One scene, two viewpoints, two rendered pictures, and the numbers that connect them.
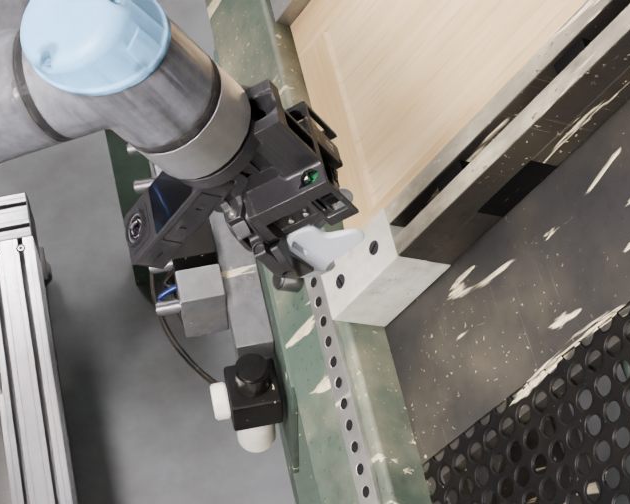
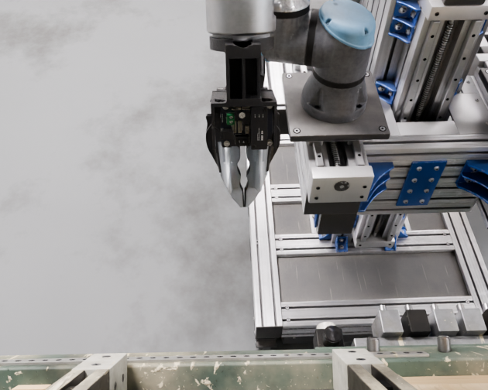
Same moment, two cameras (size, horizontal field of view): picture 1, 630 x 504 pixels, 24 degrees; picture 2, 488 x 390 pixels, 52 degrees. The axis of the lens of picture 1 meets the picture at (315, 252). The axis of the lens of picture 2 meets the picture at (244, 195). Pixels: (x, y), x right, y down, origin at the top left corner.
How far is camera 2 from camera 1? 0.90 m
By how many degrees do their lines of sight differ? 53
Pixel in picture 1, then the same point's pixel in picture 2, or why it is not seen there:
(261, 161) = (231, 76)
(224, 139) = (211, 15)
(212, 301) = (380, 327)
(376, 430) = (263, 364)
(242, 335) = (361, 342)
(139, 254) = not seen: hidden behind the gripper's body
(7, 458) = (359, 299)
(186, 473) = not seen: outside the picture
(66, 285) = not seen: hidden behind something
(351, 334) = (325, 362)
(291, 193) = (214, 97)
